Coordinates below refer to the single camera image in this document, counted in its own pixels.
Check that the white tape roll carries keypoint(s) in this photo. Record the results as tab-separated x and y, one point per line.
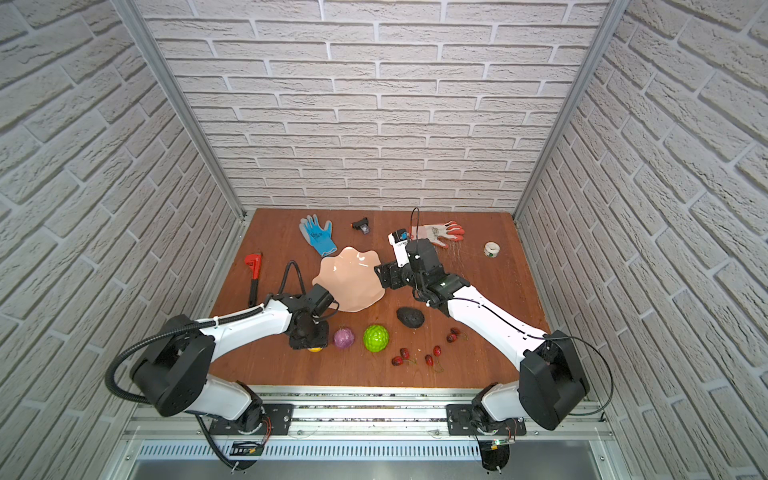
491	249

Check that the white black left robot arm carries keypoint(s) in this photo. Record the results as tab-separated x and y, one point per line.
171	369

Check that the purple fake fruit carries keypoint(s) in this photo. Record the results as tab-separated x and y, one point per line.
344	338

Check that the blue work glove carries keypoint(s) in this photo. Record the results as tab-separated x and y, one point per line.
318	236

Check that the red black pipe wrench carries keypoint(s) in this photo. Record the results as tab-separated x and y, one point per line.
253	262

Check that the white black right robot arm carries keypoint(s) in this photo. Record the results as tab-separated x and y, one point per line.
552	380

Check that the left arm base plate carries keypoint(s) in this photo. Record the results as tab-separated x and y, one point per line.
255	421

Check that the pink wavy fruit bowl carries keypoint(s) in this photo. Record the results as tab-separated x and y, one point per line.
350	278

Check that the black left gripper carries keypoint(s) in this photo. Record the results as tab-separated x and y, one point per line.
308	341

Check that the fake cherry pair right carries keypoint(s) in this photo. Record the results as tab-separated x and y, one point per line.
452	335

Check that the aluminium rail frame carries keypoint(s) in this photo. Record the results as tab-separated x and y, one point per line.
366	433

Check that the green bumpy fake fruit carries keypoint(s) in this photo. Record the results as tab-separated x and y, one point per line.
376	338

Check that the red white work glove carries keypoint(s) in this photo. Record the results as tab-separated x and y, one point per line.
439	234

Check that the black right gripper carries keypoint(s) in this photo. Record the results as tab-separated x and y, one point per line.
391	272

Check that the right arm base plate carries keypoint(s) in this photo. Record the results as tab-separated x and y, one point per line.
467	420

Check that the dark fake avocado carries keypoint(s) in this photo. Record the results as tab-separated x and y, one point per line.
410	317

